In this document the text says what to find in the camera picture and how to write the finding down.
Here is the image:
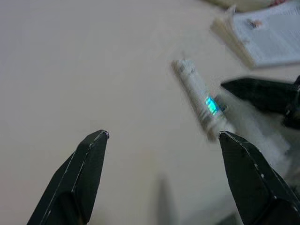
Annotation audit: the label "white paperback book blue letters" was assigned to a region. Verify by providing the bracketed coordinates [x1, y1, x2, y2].
[210, 4, 300, 70]

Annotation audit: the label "white crumpled tissue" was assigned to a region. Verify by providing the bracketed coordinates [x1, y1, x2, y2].
[220, 92, 291, 162]

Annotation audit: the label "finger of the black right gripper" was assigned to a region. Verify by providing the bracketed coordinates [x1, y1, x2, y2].
[221, 77, 297, 112]

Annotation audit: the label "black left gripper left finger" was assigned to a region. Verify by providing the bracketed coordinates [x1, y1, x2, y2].
[27, 129, 110, 225]

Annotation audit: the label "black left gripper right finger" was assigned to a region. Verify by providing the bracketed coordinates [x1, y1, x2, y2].
[218, 130, 300, 225]

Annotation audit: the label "white tube holographic band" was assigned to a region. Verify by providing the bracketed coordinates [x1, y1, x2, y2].
[170, 58, 232, 143]

